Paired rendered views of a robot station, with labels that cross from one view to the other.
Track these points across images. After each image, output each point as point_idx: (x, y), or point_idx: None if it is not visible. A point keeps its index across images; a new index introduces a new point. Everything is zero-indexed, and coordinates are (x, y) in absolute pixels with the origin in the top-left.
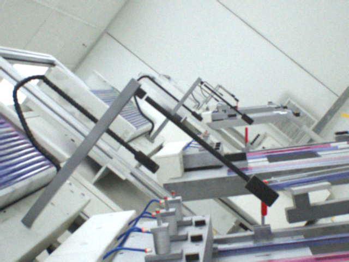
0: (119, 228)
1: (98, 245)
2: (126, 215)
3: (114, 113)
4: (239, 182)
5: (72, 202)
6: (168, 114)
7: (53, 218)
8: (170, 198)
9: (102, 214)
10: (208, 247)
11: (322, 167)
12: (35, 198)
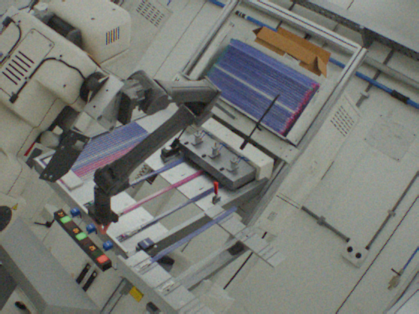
0: (234, 148)
1: (218, 134)
2: (253, 160)
3: None
4: None
5: (269, 145)
6: None
7: (246, 131)
8: (235, 159)
9: (269, 161)
10: (202, 161)
11: None
12: (255, 124)
